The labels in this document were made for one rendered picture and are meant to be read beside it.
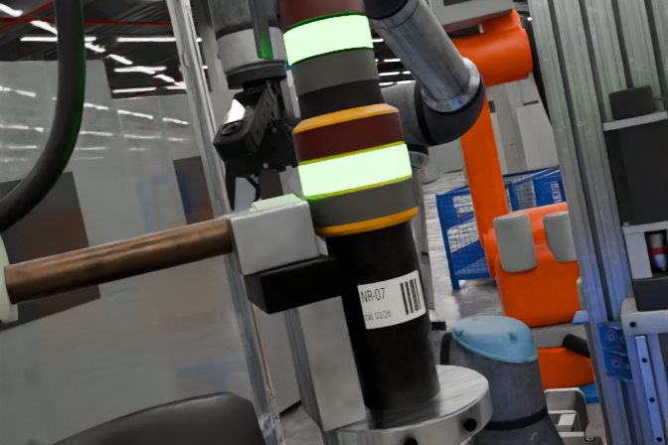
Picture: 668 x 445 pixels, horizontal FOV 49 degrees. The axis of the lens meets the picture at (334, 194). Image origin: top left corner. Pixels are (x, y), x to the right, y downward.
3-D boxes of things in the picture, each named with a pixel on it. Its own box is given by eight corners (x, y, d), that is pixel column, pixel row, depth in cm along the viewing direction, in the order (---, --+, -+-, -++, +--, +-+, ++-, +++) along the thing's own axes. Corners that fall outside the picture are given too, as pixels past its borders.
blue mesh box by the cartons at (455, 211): (450, 290, 737) (430, 195, 732) (501, 260, 838) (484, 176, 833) (535, 285, 684) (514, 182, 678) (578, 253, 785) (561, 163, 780)
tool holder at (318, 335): (299, 501, 25) (239, 219, 24) (259, 437, 32) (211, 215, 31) (528, 422, 28) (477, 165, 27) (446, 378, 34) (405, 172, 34)
